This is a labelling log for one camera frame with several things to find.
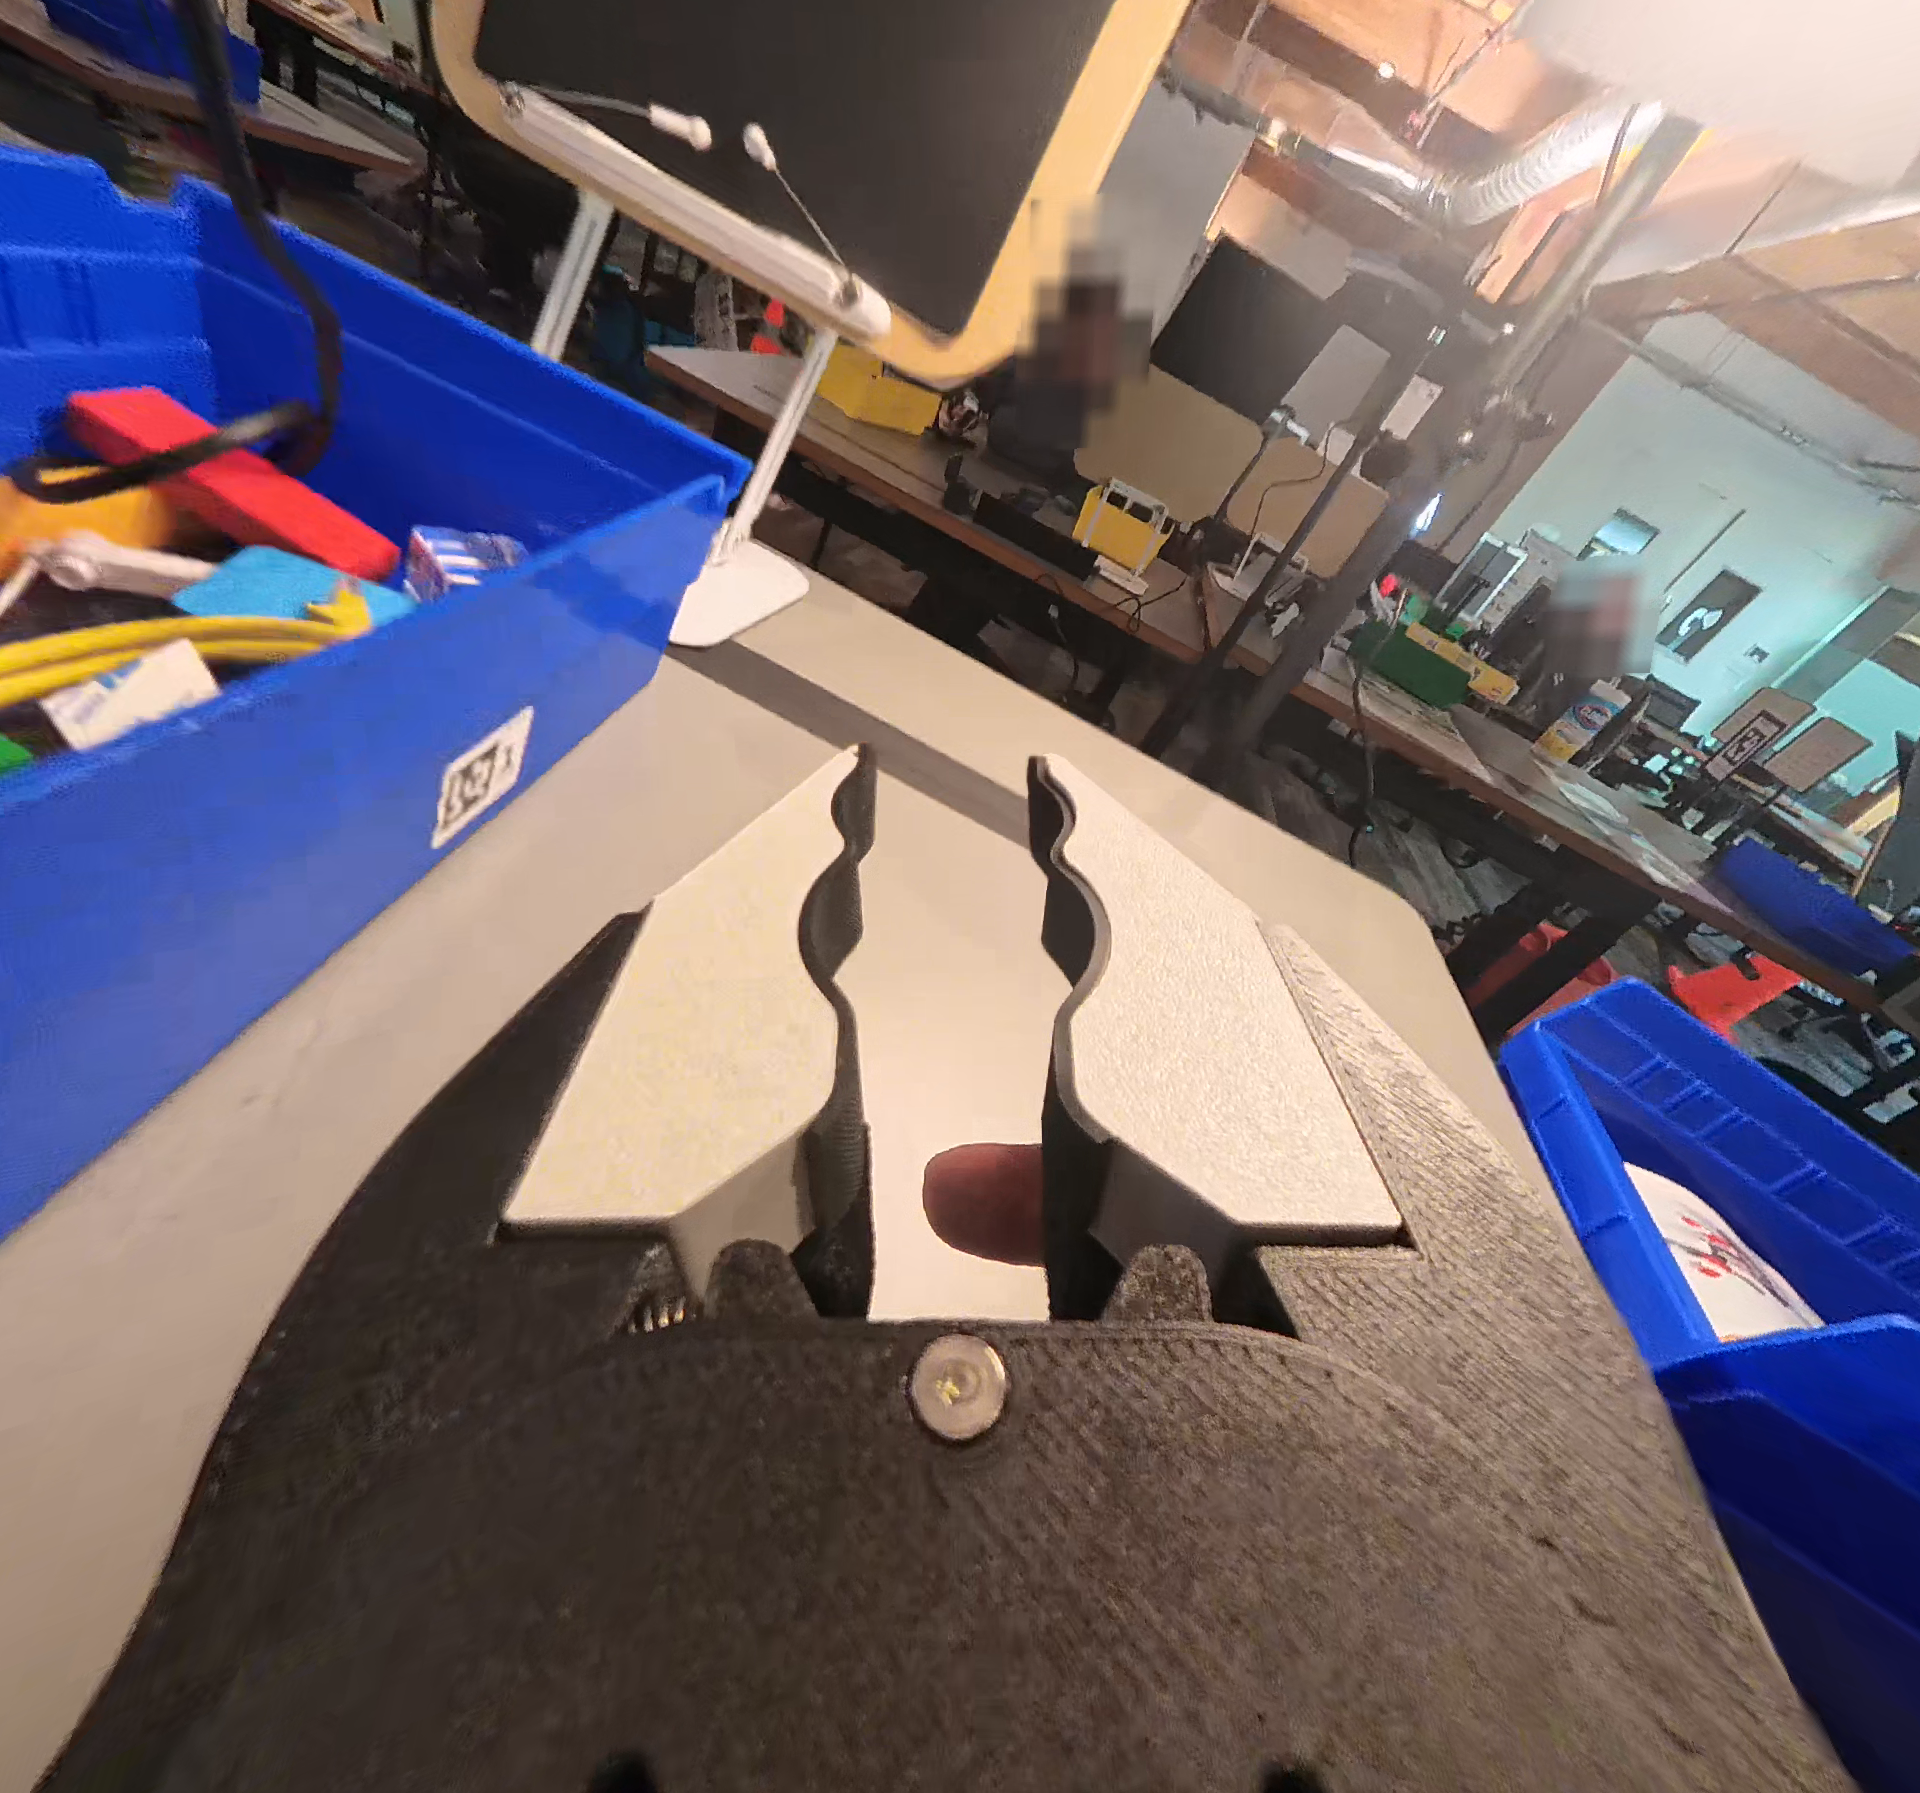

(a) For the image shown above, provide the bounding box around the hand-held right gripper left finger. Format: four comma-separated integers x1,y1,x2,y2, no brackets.
496,745,879,1316

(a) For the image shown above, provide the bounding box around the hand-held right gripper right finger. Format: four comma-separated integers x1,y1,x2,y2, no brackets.
1030,752,1412,1316

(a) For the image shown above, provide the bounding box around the blue plastic bin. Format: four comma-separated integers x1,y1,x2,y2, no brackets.
1501,979,1920,1793
0,144,745,1241

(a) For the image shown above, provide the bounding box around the green box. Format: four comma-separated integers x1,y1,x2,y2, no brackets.
1357,617,1520,713

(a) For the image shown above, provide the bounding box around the white board stand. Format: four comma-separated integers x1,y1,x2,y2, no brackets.
496,84,893,648

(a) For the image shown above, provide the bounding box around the small yellow box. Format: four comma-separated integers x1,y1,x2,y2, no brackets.
1073,480,1180,574

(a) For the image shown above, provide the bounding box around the blue plastic part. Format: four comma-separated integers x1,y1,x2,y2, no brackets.
174,549,380,628

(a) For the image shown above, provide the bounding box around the light stand pole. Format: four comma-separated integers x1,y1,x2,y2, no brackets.
1200,99,1681,751

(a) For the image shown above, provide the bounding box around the yellow storage bin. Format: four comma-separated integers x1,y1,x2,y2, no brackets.
811,338,950,439

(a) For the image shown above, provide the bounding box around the black computer monitor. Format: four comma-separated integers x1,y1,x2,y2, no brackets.
1149,241,1401,439

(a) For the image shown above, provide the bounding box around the small blue tray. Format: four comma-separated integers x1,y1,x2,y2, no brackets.
24,0,265,108

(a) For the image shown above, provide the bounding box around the yellow cable coil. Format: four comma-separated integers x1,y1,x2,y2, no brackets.
0,594,376,703

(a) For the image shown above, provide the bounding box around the black cable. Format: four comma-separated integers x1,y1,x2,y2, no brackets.
54,0,349,477

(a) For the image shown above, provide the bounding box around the silver ceiling duct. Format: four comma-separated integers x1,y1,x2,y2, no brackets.
1290,90,1645,241

